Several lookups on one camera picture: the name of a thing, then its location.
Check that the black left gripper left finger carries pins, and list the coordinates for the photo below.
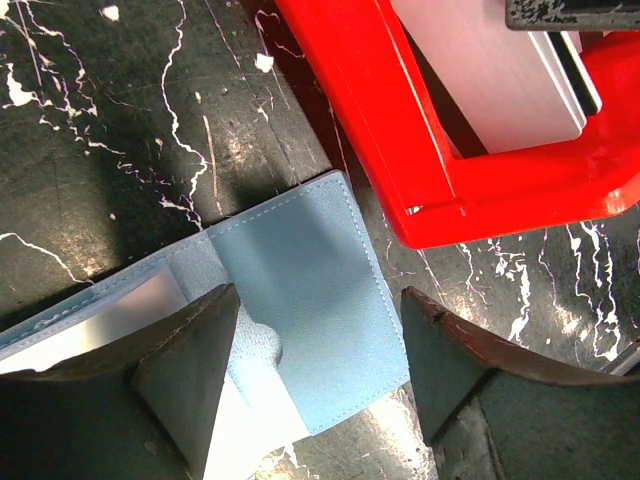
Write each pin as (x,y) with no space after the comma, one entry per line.
(142,407)

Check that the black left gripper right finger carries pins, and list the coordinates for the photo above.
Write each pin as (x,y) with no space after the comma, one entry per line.
(490,409)

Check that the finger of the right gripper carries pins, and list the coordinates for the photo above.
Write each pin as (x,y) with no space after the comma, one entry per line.
(572,15)

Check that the red plastic card tray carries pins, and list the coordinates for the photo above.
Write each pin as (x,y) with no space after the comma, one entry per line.
(364,63)

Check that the blue leather card holder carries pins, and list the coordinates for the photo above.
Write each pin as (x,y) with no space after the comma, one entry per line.
(317,337)

